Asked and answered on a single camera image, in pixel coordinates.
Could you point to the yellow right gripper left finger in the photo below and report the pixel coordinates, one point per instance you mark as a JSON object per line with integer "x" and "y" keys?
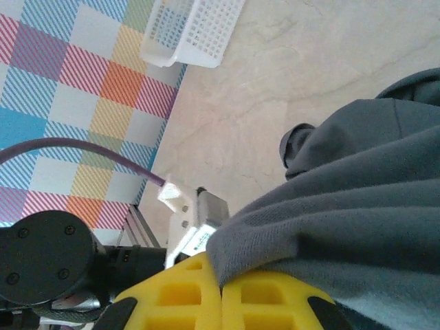
{"x": 178, "y": 309}

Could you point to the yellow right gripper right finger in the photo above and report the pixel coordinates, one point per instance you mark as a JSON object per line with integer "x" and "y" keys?
{"x": 275, "y": 309}

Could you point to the gray t-shirt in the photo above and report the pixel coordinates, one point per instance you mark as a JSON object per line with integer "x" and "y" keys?
{"x": 343, "y": 206}

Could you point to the white perforated plastic basket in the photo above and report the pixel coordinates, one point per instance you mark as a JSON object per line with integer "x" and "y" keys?
{"x": 203, "y": 31}

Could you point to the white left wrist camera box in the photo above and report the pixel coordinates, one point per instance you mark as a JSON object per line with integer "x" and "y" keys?
{"x": 182, "y": 223}

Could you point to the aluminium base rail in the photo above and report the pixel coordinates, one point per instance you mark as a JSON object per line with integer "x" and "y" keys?
{"x": 137, "y": 227}

